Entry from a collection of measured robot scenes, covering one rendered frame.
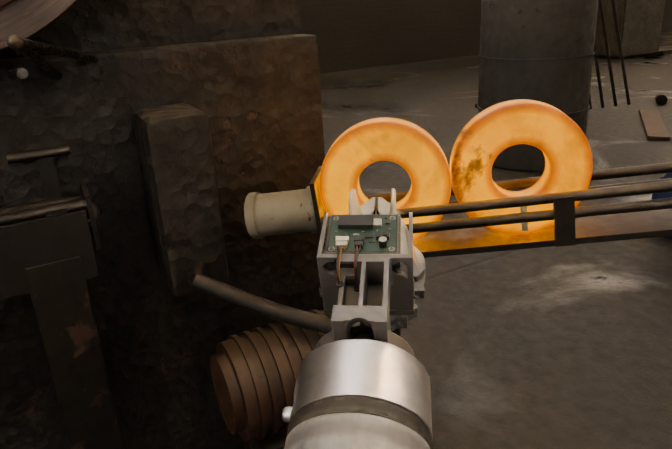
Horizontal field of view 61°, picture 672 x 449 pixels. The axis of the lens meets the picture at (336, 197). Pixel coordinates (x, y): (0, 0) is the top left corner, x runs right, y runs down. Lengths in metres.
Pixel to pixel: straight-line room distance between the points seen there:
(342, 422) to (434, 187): 0.39
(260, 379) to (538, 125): 0.43
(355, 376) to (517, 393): 1.18
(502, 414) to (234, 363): 0.87
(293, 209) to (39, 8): 0.35
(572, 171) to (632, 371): 1.03
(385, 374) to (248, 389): 0.36
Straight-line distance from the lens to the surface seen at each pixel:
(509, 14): 3.07
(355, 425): 0.34
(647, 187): 0.70
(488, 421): 1.43
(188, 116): 0.72
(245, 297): 0.72
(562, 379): 1.58
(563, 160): 0.69
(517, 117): 0.67
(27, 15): 0.69
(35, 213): 0.73
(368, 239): 0.43
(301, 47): 0.87
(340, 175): 0.68
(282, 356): 0.71
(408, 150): 0.66
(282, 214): 0.70
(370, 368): 0.36
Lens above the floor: 0.92
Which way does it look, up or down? 19 degrees down
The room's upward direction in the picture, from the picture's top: 3 degrees counter-clockwise
